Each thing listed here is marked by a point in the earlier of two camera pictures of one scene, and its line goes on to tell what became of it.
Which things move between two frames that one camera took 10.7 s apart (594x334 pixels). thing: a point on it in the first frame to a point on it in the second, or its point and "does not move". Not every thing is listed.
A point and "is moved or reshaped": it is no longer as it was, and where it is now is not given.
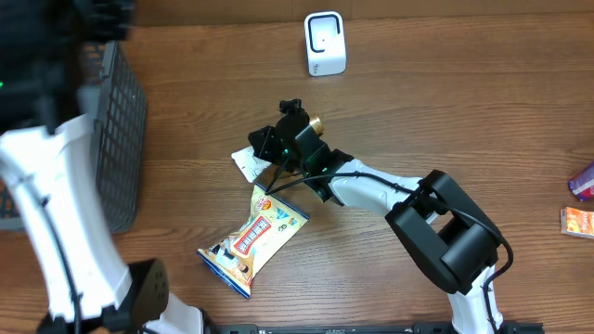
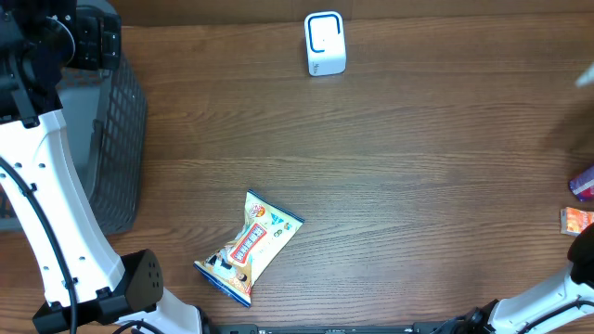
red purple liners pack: (582, 185) does not move
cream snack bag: (240, 257) is moved or reshaped
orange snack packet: (576, 223) does not move
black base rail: (360, 328) does not move
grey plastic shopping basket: (113, 96) does not move
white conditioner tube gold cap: (313, 150) to (587, 78)
